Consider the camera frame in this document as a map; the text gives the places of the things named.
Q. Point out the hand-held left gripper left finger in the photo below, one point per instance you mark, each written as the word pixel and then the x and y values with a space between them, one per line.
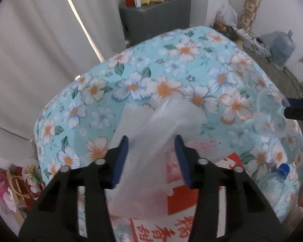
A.
pixel 120 161

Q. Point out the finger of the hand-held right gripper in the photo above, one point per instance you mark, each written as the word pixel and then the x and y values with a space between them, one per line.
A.
pixel 298 102
pixel 300 116

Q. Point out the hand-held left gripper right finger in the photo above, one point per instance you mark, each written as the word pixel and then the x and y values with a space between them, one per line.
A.
pixel 183 161

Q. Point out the clear plastic cup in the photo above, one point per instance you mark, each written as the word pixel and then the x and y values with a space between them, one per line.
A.
pixel 270 121

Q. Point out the white tissue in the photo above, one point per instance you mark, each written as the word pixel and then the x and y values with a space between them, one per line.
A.
pixel 151 136

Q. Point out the red white paper bag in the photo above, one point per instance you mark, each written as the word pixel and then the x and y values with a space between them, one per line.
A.
pixel 179 201

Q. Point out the clear plastic bottle blue cap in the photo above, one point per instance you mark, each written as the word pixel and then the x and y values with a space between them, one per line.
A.
pixel 270 184

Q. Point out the blue water jug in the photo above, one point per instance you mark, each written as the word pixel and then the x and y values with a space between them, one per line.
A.
pixel 282 49

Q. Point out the white printed sheet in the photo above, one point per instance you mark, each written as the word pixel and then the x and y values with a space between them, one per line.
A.
pixel 250 42

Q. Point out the blue floral tablecloth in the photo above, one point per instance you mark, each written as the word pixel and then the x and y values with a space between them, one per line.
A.
pixel 141 80

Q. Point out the dark brown box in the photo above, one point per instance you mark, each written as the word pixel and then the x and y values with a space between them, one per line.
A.
pixel 226 30

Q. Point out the patterned paper roll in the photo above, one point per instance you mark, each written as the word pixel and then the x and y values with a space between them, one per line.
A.
pixel 251 5

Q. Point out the pile of gift bags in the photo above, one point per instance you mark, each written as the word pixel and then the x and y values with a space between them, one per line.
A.
pixel 12 191

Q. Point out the white printed plastic bag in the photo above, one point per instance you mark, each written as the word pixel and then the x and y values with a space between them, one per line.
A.
pixel 227 15

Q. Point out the grey cabinet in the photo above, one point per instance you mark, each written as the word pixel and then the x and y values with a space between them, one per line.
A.
pixel 154 22

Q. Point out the white curtain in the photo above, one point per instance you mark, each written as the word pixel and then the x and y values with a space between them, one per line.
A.
pixel 40 42

